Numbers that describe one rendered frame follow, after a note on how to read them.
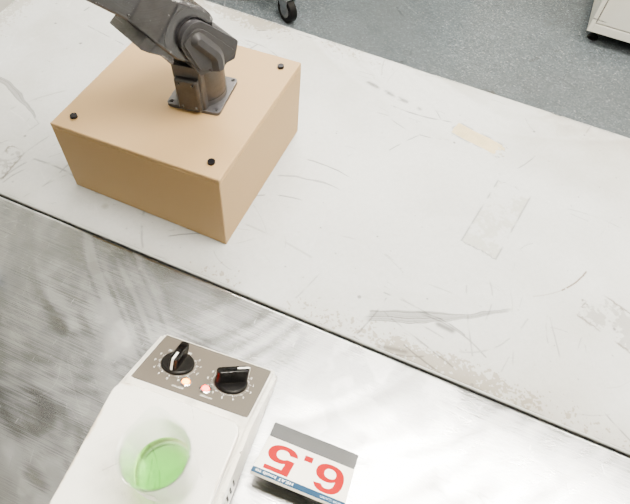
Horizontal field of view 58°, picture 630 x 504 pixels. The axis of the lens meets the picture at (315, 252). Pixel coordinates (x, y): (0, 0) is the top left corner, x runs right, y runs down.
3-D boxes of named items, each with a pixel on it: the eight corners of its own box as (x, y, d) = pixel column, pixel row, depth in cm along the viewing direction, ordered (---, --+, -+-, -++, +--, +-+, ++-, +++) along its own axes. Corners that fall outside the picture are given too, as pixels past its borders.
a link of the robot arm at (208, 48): (195, 24, 65) (186, -30, 60) (243, 61, 62) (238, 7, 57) (146, 47, 63) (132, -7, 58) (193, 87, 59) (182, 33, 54)
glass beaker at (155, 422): (203, 505, 46) (191, 484, 39) (134, 514, 45) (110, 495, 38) (200, 430, 49) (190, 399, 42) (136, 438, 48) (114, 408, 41)
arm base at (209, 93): (188, 71, 70) (179, 27, 65) (238, 81, 69) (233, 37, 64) (164, 108, 66) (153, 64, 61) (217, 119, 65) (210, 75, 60)
